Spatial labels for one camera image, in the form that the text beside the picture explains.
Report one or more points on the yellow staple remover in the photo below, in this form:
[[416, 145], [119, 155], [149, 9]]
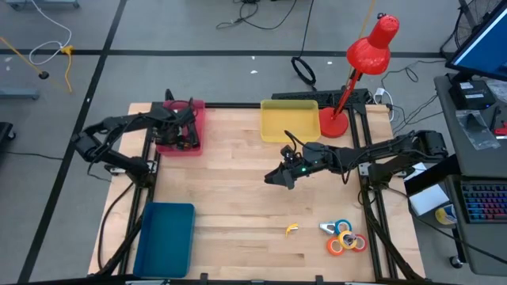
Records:
[[292, 228]]

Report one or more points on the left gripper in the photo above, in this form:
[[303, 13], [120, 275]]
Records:
[[174, 122]]

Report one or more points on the red desk lamp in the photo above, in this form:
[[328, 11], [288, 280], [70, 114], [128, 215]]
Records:
[[368, 55]]

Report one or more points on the black floor fan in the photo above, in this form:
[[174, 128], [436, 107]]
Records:
[[465, 27]]

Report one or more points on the black mini computer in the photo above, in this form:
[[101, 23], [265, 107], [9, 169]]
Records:
[[471, 95]]

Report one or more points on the black computer monitor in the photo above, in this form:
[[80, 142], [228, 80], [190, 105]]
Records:
[[483, 47]]

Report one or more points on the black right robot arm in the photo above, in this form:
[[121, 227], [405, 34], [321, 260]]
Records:
[[396, 148]]

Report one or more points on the black round puck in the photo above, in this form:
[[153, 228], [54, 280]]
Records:
[[43, 74]]

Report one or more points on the grey desk foot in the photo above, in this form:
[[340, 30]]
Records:
[[39, 4], [17, 94]]

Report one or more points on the red tool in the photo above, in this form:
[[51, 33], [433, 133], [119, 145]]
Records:
[[502, 130]]

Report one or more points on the black table clamp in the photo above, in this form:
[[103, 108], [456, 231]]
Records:
[[204, 278], [319, 279]]

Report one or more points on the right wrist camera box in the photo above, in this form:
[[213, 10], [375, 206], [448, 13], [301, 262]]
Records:
[[288, 154]]

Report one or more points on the purple staple remover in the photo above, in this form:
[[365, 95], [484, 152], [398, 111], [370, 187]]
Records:
[[349, 238]]

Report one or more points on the yellow translucent plastic bin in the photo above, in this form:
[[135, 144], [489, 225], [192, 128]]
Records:
[[289, 118]]

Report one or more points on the white box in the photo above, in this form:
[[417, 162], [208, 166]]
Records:
[[428, 200]]

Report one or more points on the rainbow backlit keyboard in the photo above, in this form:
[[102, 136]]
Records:
[[485, 202]]

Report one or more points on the blue tape roll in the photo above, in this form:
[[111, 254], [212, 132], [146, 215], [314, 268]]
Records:
[[336, 227]]

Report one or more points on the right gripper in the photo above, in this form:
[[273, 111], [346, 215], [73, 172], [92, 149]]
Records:
[[313, 160]]

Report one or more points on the pink translucent plastic bin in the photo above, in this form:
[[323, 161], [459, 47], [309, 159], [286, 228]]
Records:
[[201, 126]]

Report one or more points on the red tape roll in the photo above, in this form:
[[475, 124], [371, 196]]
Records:
[[365, 243]]

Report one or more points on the yellow tape roll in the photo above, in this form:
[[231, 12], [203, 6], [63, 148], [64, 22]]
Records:
[[339, 240]]

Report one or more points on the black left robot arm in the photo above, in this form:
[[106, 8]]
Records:
[[115, 160]]

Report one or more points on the white charger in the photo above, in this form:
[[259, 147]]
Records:
[[380, 93]]

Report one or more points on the orange tape roll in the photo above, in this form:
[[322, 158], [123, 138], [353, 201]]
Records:
[[329, 247]]

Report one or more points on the light blue staple remover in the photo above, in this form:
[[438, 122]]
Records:
[[326, 228]]

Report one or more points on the blue plastic bin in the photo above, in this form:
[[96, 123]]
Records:
[[164, 241]]

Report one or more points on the black caster wheel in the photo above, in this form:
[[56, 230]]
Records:
[[456, 262]]

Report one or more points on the clear plastic bag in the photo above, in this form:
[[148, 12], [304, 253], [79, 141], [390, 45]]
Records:
[[477, 130]]

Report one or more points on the grey cart desk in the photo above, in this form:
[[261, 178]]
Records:
[[475, 162]]

